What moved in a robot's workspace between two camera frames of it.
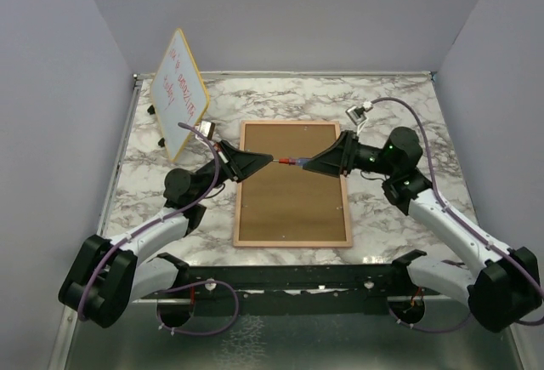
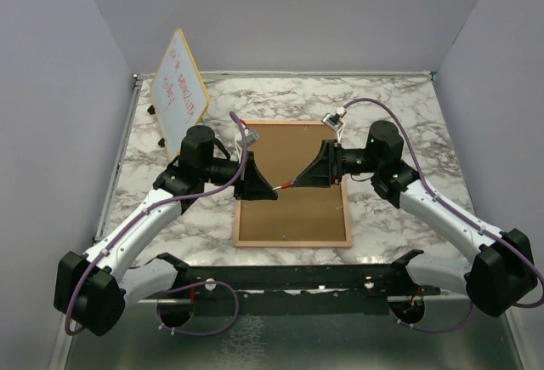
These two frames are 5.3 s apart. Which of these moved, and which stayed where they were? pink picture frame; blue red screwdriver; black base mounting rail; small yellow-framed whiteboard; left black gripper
Moved: left black gripper; blue red screwdriver
Stayed: black base mounting rail; small yellow-framed whiteboard; pink picture frame
